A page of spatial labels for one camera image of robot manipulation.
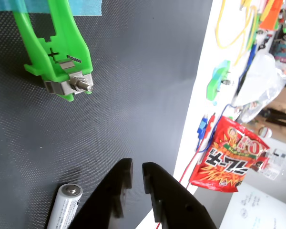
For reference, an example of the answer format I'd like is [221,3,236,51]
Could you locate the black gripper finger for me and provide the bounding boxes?
[142,162,218,229]
[68,157,134,229]

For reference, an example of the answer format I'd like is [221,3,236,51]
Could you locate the white AA battery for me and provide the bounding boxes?
[46,183,83,229]

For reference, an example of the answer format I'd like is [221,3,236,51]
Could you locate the green battery holder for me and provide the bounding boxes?
[13,0,94,103]

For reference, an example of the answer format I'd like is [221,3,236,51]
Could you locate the red snack bag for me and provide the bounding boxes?
[189,116,270,193]

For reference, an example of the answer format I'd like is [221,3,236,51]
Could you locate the white paper sheet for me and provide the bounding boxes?
[219,183,286,229]

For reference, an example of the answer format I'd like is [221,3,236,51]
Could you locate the red connector clip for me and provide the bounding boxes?
[206,112,217,144]

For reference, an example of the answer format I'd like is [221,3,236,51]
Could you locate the dark grey mat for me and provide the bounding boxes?
[0,0,214,229]

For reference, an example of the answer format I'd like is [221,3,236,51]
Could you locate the clear plastic bottle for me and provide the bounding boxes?
[251,149,286,184]

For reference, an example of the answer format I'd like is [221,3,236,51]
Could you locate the small red white ball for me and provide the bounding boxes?
[257,126,273,138]

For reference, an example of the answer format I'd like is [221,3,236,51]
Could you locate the small green printed block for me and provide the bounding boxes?
[206,60,234,105]

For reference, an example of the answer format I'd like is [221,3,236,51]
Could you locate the black stand legs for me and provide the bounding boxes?
[262,107,286,127]

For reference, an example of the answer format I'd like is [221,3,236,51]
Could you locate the short blue tape piece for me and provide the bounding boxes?
[213,61,231,79]

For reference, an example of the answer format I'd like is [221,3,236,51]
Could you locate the clear plastic bag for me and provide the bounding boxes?
[235,49,286,124]

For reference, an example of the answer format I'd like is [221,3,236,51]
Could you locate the yellow rubber band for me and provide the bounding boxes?
[215,0,258,66]

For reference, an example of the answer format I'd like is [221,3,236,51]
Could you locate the colourful printed package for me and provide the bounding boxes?
[274,33,286,64]

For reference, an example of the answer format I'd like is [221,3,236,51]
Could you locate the blue masking tape strip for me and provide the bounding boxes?
[0,0,102,17]

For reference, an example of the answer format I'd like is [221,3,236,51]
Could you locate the orange plastic piece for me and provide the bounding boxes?
[259,0,284,31]

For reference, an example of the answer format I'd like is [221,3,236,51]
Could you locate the red wire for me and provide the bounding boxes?
[156,114,217,229]

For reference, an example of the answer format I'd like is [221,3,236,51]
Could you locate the thin blue wire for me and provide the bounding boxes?
[195,42,257,153]

